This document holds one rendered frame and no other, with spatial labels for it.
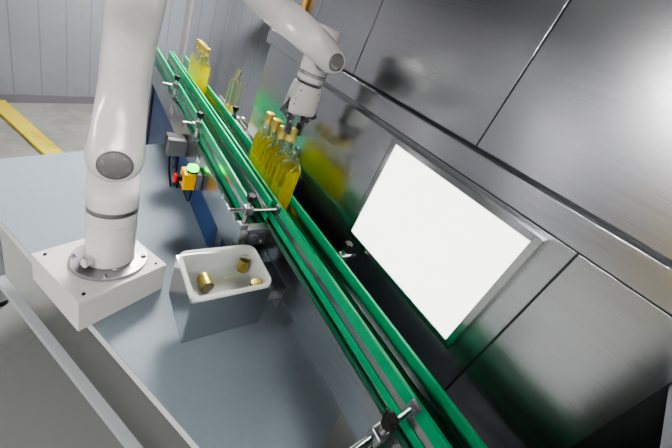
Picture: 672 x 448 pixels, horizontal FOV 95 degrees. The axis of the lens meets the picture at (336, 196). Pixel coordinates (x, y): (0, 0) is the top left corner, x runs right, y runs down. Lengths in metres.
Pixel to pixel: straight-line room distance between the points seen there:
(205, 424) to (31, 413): 1.01
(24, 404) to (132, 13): 1.57
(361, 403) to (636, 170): 0.69
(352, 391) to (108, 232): 0.74
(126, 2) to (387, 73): 0.64
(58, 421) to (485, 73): 1.91
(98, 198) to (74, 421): 1.10
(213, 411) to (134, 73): 0.84
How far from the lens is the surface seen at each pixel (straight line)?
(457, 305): 0.80
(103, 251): 1.06
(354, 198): 0.97
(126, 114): 0.86
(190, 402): 1.02
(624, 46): 0.75
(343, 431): 1.32
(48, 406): 1.89
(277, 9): 0.89
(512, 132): 0.76
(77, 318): 1.09
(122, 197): 0.98
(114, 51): 0.85
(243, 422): 1.02
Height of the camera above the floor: 1.66
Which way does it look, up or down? 26 degrees down
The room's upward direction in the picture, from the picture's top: 25 degrees clockwise
